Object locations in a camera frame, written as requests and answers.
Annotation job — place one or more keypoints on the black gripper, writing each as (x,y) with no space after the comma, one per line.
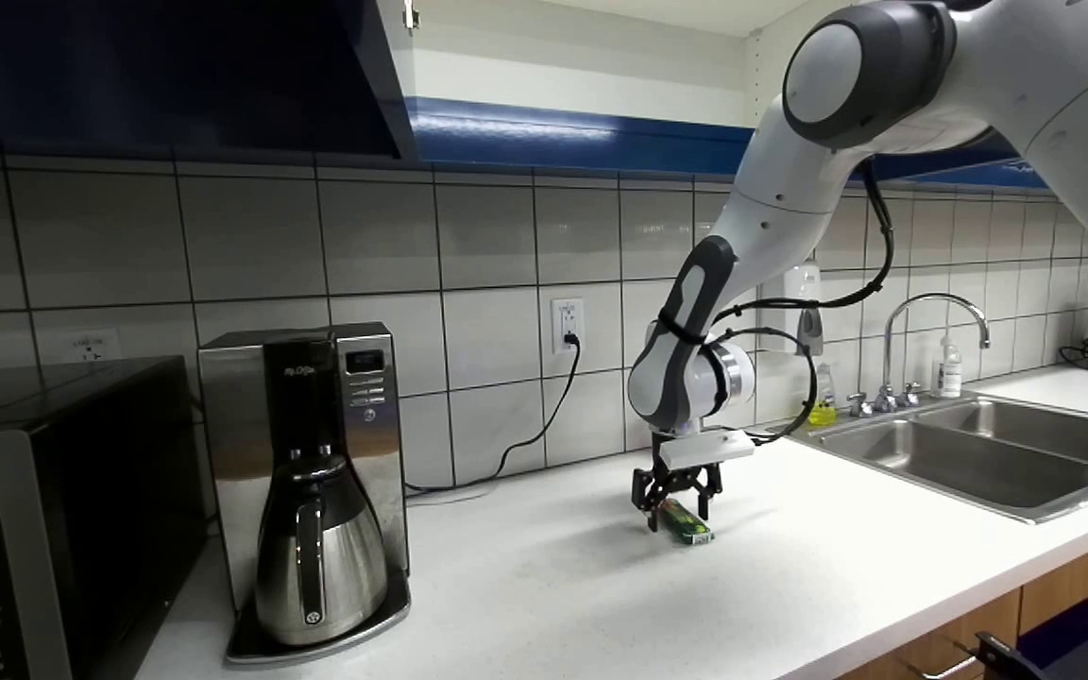
(682,476)

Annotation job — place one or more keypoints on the green snack sachet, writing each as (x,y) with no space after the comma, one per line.
(685,521)

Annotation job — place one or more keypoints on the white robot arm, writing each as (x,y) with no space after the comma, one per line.
(772,190)

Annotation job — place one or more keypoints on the wooden base cabinet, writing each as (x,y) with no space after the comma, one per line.
(1074,583)

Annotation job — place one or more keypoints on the white cabinet with blue trim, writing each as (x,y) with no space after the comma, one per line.
(568,87)

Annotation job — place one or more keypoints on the dark blue cabinet door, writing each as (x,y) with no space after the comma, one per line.
(151,78)

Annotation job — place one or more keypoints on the chrome sink faucet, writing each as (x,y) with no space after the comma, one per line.
(906,343)

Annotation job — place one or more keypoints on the small white soap bottle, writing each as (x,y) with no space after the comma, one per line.
(948,374)

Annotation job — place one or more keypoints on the stainless steel sink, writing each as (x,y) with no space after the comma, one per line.
(983,455)

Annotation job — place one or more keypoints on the steel coffee maker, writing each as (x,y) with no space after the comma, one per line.
(360,392)

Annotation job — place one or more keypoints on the steel coffee carafe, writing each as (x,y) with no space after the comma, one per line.
(317,553)

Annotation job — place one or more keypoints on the black steel microwave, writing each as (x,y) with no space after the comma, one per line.
(66,504)

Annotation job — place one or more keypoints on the white wall outlet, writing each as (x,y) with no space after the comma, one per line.
(568,326)
(94,349)

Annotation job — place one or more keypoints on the white wall soap dispenser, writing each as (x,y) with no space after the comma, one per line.
(808,307)

